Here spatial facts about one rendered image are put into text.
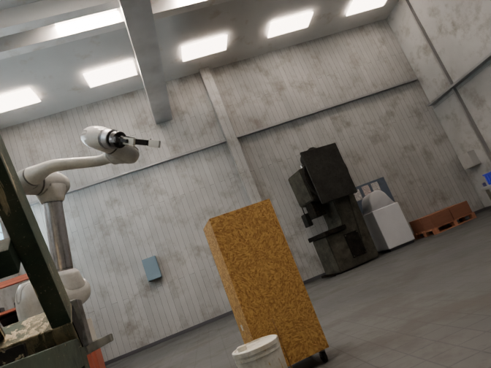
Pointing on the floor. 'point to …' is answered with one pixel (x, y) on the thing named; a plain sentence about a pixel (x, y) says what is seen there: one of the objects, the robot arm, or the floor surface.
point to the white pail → (261, 353)
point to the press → (332, 209)
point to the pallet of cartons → (451, 215)
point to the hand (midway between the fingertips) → (145, 142)
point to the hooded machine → (386, 222)
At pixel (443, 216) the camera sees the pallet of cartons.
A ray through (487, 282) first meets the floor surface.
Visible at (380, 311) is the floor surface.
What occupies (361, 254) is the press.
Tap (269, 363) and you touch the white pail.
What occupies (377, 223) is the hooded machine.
